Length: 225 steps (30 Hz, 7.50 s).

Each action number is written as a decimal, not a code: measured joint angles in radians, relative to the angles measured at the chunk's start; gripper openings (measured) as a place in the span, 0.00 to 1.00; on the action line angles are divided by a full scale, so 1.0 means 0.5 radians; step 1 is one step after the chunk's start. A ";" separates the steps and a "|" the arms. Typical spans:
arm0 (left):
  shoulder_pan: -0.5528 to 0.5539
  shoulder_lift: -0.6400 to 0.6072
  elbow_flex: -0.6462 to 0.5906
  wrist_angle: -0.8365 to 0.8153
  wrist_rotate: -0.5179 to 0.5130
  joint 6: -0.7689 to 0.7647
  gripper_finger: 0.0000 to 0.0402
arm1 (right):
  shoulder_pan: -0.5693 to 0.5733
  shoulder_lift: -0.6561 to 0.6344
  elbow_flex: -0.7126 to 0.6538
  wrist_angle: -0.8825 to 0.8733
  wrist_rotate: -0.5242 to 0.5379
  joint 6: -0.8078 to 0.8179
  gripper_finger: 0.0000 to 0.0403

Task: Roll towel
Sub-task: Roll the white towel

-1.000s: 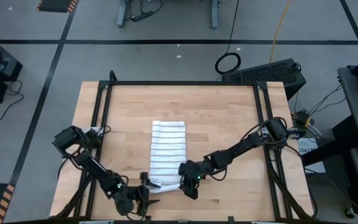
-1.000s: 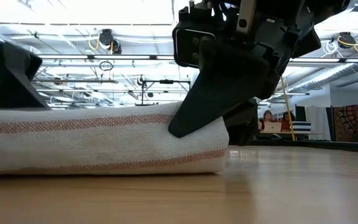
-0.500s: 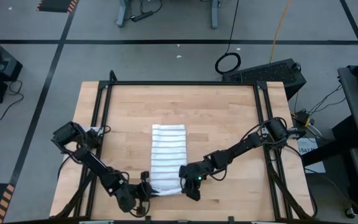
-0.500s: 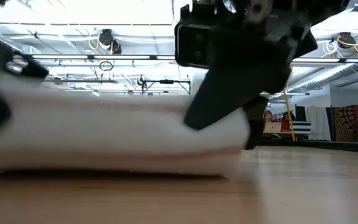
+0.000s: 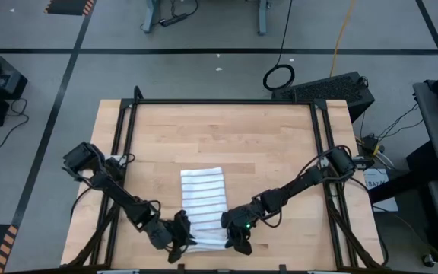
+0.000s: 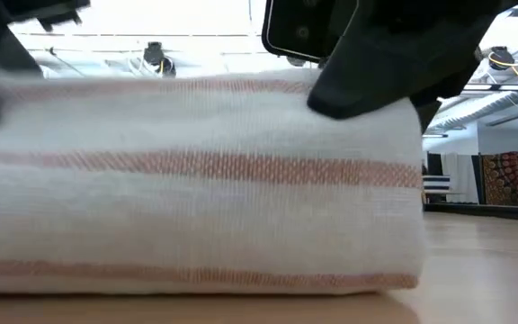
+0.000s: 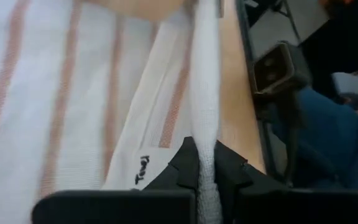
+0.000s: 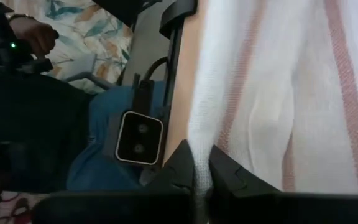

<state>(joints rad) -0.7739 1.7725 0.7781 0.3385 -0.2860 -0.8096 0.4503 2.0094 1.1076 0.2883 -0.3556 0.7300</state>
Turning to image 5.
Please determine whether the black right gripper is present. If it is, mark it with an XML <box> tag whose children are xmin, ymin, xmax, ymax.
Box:
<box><xmin>221</xmin><ymin>207</ymin><xmax>265</xmax><ymax>256</ymax></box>

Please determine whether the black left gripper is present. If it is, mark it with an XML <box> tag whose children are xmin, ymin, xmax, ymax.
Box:
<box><xmin>148</xmin><ymin>211</ymin><xmax>198</xmax><ymax>263</ymax></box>

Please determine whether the white striped towel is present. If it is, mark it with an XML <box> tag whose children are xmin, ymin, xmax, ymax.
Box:
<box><xmin>179</xmin><ymin>167</ymin><xmax>230</xmax><ymax>253</ymax></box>

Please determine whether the white paper sheet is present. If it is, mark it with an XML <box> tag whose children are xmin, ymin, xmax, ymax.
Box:
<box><xmin>362</xmin><ymin>168</ymin><xmax>399</xmax><ymax>213</ymax></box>

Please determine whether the black perforated computer tower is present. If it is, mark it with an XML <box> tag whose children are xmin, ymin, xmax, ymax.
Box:
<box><xmin>271</xmin><ymin>71</ymin><xmax>376</xmax><ymax>123</ymax></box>

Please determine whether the black caster wheel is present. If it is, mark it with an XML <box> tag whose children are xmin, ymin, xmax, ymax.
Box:
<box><xmin>421</xmin><ymin>250</ymin><xmax>438</xmax><ymax>268</ymax></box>

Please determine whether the black power strip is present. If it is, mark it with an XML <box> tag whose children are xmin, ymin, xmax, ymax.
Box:
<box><xmin>159</xmin><ymin>13</ymin><xmax>188</xmax><ymax>28</ymax></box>

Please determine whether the grey desk leg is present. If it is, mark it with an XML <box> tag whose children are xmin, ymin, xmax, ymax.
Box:
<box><xmin>141</xmin><ymin>0</ymin><xmax>160</xmax><ymax>34</ymax></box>
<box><xmin>256</xmin><ymin>0</ymin><xmax>270</xmax><ymax>37</ymax></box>

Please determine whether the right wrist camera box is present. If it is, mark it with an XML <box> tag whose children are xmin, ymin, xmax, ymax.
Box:
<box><xmin>233</xmin><ymin>212</ymin><xmax>256</xmax><ymax>234</ymax></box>

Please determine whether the black metal table frame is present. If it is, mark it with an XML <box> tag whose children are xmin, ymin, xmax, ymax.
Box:
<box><xmin>65</xmin><ymin>85</ymin><xmax>389</xmax><ymax>274</ymax></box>

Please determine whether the coiled black cable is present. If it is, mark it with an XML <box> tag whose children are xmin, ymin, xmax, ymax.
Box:
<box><xmin>262</xmin><ymin>0</ymin><xmax>296</xmax><ymax>92</ymax></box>

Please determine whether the black cable junction box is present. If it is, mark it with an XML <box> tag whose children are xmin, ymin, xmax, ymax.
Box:
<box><xmin>359</xmin><ymin>135</ymin><xmax>386</xmax><ymax>155</ymax></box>

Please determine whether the thin black floor cable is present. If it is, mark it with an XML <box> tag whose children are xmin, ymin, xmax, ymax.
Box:
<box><xmin>0</xmin><ymin>97</ymin><xmax>30</xmax><ymax>150</ymax></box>

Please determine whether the yellow cable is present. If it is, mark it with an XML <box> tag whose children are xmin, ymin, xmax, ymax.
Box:
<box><xmin>328</xmin><ymin>0</ymin><xmax>357</xmax><ymax>78</ymax></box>

